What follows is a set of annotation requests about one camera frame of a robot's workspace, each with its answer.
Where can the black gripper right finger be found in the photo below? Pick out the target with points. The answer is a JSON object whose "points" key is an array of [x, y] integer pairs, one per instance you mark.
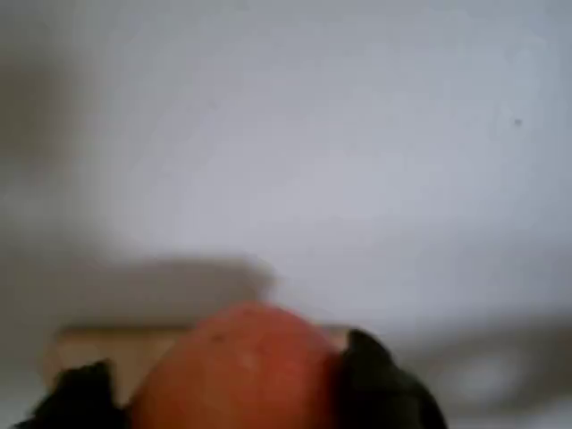
{"points": [[384, 389]]}

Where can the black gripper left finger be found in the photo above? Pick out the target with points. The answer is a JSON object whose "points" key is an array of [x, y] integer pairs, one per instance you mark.
{"points": [[76, 402]]}

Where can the red-orange round fruit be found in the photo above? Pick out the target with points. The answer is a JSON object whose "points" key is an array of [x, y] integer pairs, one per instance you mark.
{"points": [[241, 375]]}

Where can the light wooden block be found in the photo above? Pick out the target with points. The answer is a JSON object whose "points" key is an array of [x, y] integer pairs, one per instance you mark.
{"points": [[134, 357]]}

